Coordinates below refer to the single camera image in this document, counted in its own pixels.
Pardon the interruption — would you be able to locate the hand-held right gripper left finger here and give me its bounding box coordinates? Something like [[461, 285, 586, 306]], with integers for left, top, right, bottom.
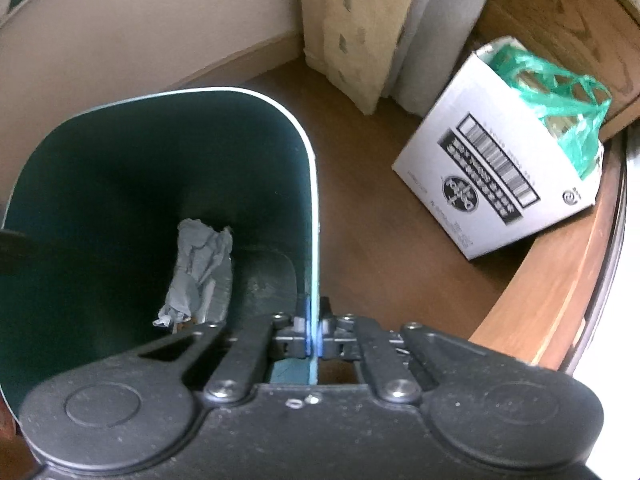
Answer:
[[139, 299, 314, 404]]

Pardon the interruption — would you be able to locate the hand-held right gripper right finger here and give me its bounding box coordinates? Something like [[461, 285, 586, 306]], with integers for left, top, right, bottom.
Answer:
[[313, 296, 490, 405]]

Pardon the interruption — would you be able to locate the crumpled grey paper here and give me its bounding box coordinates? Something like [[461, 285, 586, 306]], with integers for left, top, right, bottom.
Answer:
[[152, 218, 235, 332]]

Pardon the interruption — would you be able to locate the white cardboard box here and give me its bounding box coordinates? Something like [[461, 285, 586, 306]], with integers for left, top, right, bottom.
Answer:
[[392, 36, 606, 261]]

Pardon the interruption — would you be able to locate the curved wooden sill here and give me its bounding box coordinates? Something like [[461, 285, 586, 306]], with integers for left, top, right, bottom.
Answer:
[[470, 140, 629, 376]]

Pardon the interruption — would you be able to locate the beige patterned curtain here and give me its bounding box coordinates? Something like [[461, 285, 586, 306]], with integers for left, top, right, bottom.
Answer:
[[302, 0, 427, 114]]

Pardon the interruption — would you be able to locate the grey curtain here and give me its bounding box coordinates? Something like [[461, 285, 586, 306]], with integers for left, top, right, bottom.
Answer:
[[389, 0, 509, 112]]

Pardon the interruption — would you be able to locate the green plastic bag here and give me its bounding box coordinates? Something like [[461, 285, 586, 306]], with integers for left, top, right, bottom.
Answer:
[[487, 44, 614, 179]]

